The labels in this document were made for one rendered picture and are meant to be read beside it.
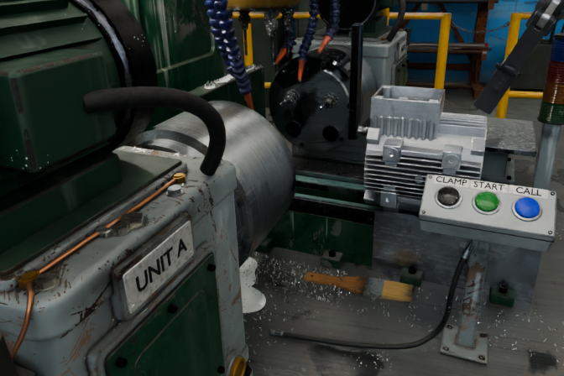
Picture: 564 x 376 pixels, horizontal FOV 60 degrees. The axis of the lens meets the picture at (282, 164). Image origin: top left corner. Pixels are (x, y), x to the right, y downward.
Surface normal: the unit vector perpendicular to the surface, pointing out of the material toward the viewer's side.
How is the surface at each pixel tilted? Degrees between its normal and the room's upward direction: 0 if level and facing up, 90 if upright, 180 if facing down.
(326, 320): 0
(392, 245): 90
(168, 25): 90
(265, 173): 66
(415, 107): 90
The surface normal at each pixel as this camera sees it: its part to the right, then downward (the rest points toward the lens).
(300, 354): -0.03, -0.92
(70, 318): 0.86, 0.18
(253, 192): 0.85, -0.20
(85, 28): 0.69, -0.50
